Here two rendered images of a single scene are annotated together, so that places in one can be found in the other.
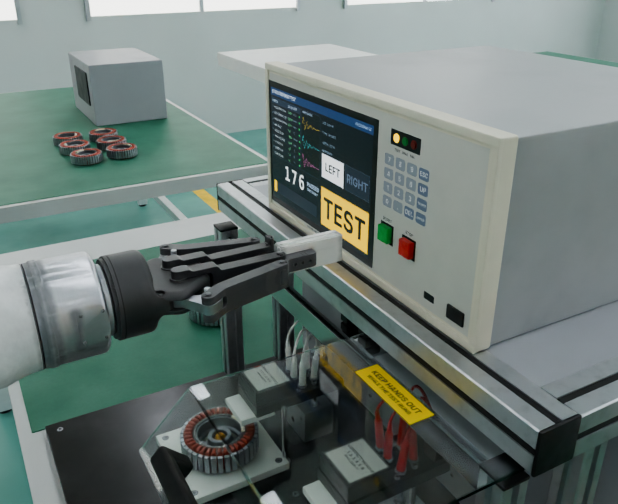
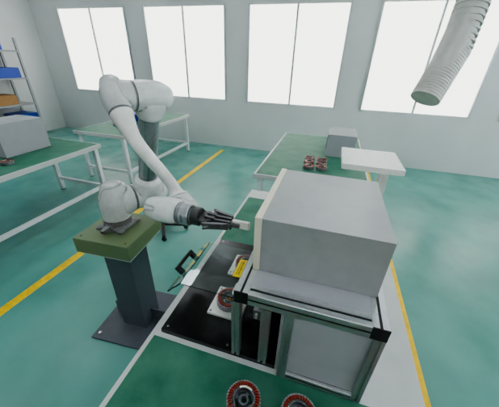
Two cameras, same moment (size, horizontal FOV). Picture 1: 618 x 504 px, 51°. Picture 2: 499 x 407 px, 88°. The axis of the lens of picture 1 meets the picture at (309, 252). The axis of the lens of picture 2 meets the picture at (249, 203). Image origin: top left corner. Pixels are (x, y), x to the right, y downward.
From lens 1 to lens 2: 0.67 m
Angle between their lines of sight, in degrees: 40
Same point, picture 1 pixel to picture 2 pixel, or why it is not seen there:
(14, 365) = (169, 220)
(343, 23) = (496, 128)
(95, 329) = (183, 220)
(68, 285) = (182, 209)
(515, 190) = (263, 232)
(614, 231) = (308, 259)
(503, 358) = (257, 274)
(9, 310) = (170, 210)
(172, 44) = (392, 125)
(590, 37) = not seen: outside the picture
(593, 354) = (278, 287)
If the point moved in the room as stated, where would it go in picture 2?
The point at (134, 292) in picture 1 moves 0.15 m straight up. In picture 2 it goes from (192, 216) to (189, 180)
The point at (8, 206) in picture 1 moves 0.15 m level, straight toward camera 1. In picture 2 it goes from (273, 176) to (268, 182)
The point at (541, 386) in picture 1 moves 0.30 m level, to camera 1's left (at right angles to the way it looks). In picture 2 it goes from (252, 283) to (198, 241)
